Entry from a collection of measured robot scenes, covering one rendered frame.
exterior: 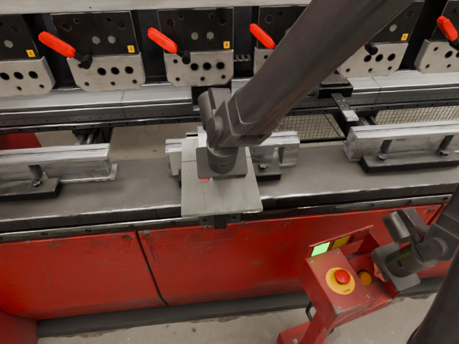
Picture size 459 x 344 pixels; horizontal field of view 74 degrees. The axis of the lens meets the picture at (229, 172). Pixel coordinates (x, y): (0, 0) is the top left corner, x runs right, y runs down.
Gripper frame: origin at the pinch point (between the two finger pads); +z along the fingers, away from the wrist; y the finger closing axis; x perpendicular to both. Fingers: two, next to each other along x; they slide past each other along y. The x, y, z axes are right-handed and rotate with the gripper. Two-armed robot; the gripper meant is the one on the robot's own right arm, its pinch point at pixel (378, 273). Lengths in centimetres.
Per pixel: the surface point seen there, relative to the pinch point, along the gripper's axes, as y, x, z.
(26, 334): 27, 118, 76
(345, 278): 1.5, 10.1, -2.5
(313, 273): 5.5, 15.6, 2.3
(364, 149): 33.3, -13.5, -5.2
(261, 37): 46, 22, -41
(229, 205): 22.7, 35.0, -16.6
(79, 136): 75, 72, 12
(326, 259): 7.7, 10.6, 2.2
